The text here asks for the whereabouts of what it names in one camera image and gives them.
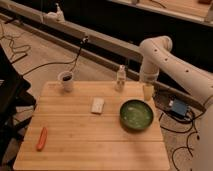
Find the tangled floor cables left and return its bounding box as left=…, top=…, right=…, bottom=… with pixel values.
left=0, top=20, right=32, bottom=64

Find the green ceramic bowl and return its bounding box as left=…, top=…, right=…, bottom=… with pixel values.
left=120, top=99, right=154, bottom=131

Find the black cable on floor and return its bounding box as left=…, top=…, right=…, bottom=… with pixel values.
left=20, top=35, right=90, bottom=77

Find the clear plastic bottle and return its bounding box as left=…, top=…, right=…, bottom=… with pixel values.
left=115, top=65, right=126, bottom=91

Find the black chair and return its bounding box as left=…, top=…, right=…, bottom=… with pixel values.
left=0, top=45, right=36, bottom=166

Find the white cup with dark liquid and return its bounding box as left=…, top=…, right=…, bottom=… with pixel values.
left=58, top=71, right=73, bottom=92

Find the black cables right floor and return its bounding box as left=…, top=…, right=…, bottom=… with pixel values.
left=156, top=108, right=201, bottom=168

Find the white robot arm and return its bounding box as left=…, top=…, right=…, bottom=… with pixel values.
left=139, top=36, right=213, bottom=171

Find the white sponge block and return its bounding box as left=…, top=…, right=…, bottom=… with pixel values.
left=91, top=98, right=105, bottom=114

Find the blue electronic box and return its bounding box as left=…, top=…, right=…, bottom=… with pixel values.
left=169, top=99, right=188, bottom=118

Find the white object on rail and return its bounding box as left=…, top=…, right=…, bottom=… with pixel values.
left=44, top=4, right=65, bottom=22

